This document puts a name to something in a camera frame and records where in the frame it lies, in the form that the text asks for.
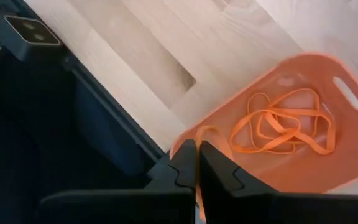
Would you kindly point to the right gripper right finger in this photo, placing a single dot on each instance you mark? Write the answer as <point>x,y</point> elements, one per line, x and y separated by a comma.
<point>259,208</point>

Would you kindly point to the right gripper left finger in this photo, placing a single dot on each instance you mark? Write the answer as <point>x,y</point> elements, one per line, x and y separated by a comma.
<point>120,208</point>

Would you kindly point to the orange rubber band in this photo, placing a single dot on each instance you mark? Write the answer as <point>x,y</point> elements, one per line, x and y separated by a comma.
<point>279,124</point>
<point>318,102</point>
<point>333,137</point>

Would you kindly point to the small black stereo camera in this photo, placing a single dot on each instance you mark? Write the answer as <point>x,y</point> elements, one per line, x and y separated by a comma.
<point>31,31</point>

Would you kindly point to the orange plastic basket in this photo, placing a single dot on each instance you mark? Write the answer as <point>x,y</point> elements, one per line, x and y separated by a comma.
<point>353,155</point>

